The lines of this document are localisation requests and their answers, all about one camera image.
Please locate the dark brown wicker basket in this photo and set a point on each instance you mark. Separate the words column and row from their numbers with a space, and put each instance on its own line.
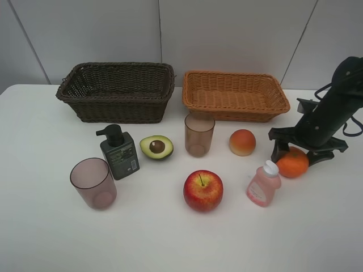
column 118, row 92

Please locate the purple translucent cup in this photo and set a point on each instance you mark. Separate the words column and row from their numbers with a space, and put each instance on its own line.
column 93, row 180

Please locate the orange mandarin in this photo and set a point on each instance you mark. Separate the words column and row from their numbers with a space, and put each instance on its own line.
column 293, row 164

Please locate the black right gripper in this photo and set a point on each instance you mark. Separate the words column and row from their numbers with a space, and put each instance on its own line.
column 315, row 131

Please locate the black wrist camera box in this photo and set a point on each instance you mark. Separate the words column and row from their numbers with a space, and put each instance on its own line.
column 306, row 106

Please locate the dark green pump bottle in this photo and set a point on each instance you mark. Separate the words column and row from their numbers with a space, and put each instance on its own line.
column 119, row 151

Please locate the brown translucent cup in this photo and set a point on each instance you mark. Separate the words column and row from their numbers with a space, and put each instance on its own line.
column 199, row 128

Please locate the orange wicker basket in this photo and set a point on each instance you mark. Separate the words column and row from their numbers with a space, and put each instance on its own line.
column 246, row 97

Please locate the halved avocado with pit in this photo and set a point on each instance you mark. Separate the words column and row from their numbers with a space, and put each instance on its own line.
column 157, row 147

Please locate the round peach-coloured bun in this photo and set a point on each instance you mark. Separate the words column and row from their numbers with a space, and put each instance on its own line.
column 242, row 142

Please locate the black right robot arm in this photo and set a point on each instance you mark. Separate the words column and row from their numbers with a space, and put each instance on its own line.
column 347, row 76

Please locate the red yellow apple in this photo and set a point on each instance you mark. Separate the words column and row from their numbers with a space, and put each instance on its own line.
column 203, row 191

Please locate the pink bottle white cap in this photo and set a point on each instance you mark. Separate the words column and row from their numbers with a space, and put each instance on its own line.
column 261, row 190

